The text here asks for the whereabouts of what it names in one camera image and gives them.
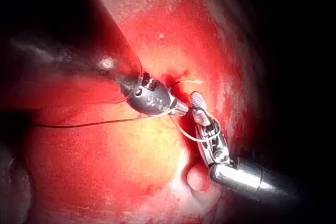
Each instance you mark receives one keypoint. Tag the blue thread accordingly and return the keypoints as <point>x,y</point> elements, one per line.
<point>92,123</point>

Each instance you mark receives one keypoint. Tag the left arm needle driver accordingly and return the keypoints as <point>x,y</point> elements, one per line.
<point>149,98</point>

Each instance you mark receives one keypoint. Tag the left arm needle driver jaw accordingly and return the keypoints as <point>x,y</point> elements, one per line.
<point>179,108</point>

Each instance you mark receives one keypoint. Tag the dark right arm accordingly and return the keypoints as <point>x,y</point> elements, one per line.
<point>241,178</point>

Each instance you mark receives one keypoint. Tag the right arm needle driver jaw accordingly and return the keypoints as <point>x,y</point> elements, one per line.
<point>198,100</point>
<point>202,117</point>

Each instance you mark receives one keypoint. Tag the dark left arm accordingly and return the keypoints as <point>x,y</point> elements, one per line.
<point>78,58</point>

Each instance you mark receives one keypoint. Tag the tissue pad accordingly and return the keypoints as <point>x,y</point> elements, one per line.
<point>105,169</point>

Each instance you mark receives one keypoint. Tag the right arm needle driver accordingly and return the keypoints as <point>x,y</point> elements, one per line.
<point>214,148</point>

